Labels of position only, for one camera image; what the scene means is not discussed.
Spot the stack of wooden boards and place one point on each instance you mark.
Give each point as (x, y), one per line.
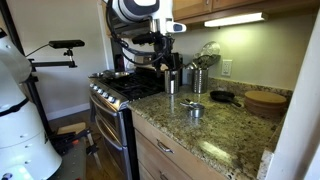
(265, 100)

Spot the white wall outlet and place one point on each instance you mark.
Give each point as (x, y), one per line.
(226, 67)

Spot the wooden upper cabinet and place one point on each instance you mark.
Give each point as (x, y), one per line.
(190, 6)

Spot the black stereo camera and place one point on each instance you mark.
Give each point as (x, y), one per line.
(66, 44)

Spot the stainless gas range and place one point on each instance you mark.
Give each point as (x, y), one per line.
(110, 133)

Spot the steel utensil canister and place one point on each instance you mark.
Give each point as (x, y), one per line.
(200, 81)

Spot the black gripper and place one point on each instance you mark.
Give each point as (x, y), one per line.
(164, 46)

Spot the empty steel canister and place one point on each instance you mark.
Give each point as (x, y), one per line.
(171, 81)

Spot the round mesh strainer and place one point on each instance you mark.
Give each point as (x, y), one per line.
(210, 49)

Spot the gray robot base platform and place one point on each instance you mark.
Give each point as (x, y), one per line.
(71, 163)

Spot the black cast iron skillet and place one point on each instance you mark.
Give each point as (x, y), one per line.
(222, 96)

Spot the steel frying pan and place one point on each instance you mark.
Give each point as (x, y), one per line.
(113, 74)

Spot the black clamp tool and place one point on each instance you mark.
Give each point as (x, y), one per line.
(66, 140)

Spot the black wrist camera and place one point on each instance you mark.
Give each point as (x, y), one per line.
(143, 38)

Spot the black camera stand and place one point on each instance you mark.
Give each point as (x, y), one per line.
(50, 63)

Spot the under-cabinet light bar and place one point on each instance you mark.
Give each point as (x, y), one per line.
(235, 19)

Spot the small wooden board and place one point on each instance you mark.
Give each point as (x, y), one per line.
(71, 128)

